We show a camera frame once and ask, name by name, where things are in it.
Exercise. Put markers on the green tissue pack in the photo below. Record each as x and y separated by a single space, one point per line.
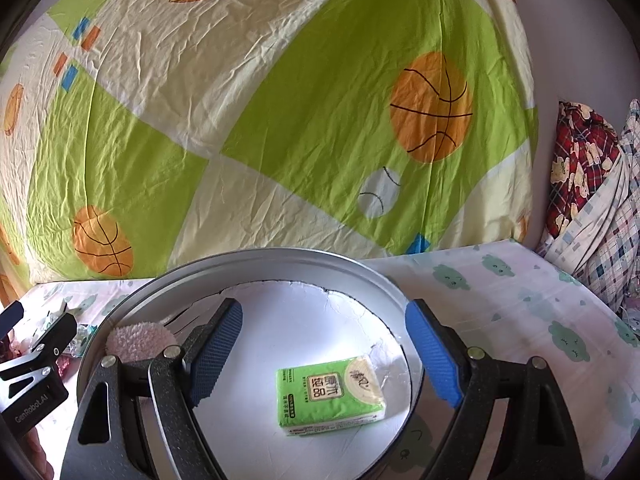
325 397

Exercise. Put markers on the red plaid pillow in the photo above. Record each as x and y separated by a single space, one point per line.
585 149

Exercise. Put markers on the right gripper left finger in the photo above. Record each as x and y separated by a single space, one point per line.
108 440

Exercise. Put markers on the pink fluffy puff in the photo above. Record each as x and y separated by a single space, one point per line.
138 342

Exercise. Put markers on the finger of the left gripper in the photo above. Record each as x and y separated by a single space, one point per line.
9 317
54 341

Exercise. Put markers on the round metal cookie tin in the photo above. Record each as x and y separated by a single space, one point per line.
300 307

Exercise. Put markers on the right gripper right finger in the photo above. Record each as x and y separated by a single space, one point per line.
538 439

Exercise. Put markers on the person's left hand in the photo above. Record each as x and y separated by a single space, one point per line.
36 455

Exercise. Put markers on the basketball pattern bed sheet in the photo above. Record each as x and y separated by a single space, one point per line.
140 135

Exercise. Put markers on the cloud pattern tablecloth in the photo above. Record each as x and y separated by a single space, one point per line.
500 297

